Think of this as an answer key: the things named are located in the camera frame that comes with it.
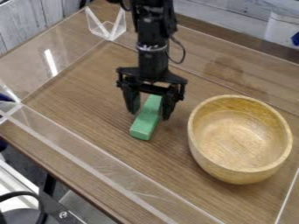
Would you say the black table leg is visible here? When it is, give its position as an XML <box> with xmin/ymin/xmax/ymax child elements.
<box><xmin>43</xmin><ymin>174</ymin><xmax>58</xmax><ymax>196</ymax></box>

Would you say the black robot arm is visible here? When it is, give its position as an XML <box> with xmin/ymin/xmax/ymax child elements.
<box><xmin>117</xmin><ymin>0</ymin><xmax>188</xmax><ymax>120</ymax></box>

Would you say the clear acrylic enclosure wall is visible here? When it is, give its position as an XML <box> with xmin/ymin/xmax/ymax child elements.
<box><xmin>0</xmin><ymin>2</ymin><xmax>299</xmax><ymax>224</ymax></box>

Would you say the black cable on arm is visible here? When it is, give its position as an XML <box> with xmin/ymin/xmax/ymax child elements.
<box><xmin>166</xmin><ymin>35</ymin><xmax>188</xmax><ymax>65</ymax></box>

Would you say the white container in background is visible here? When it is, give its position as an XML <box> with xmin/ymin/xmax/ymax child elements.
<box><xmin>265</xmin><ymin>11</ymin><xmax>299</xmax><ymax>50</ymax></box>

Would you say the brown wooden bowl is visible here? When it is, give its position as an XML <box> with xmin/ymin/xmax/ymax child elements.
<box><xmin>188</xmin><ymin>94</ymin><xmax>294</xmax><ymax>185</ymax></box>

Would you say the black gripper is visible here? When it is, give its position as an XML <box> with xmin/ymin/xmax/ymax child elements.
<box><xmin>115</xmin><ymin>45</ymin><xmax>190</xmax><ymax>121</ymax></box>

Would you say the green rectangular block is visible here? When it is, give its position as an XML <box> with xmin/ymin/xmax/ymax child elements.
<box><xmin>130</xmin><ymin>94</ymin><xmax>162</xmax><ymax>141</ymax></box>

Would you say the black chair at corner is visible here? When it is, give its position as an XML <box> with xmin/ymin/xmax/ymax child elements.
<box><xmin>0</xmin><ymin>191</ymin><xmax>86</xmax><ymax>224</ymax></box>

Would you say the blue object at right edge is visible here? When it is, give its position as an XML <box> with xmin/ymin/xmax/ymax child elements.
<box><xmin>292</xmin><ymin>32</ymin><xmax>299</xmax><ymax>46</ymax></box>

